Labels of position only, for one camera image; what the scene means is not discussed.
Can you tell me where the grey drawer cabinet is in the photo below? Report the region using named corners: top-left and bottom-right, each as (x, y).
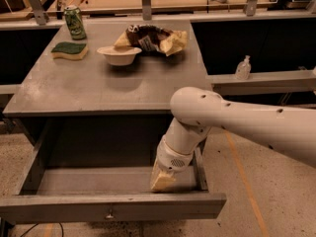
top-left (2, 19), bottom-right (219, 150)

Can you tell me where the green yellow sponge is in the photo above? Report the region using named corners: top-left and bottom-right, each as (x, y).
top-left (51, 41), bottom-right (88, 60)

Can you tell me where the green soda can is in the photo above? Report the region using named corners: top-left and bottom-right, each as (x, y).
top-left (64, 5), bottom-right (86, 40)

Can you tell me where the white paper bowl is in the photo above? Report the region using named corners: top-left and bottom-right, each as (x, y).
top-left (97, 46), bottom-right (141, 66)

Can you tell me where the crumpled chip bag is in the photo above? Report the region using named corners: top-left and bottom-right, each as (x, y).
top-left (115, 25), bottom-right (188, 56)

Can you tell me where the grey top drawer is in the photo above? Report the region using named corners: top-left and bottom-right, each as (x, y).
top-left (0, 116), bottom-right (226, 224)

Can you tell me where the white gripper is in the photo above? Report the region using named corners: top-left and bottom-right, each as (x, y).
top-left (150, 136), bottom-right (195, 192)

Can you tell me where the black floor cable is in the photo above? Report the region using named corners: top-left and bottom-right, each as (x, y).
top-left (19, 222), bottom-right (65, 237)

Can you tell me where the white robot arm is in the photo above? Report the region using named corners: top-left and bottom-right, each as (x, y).
top-left (150, 87), bottom-right (316, 192)

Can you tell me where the grey metal rail shelf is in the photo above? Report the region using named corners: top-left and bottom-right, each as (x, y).
top-left (207, 69), bottom-right (316, 96)

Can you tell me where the clear sanitizer bottle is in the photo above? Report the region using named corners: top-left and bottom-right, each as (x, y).
top-left (235, 55), bottom-right (251, 80)

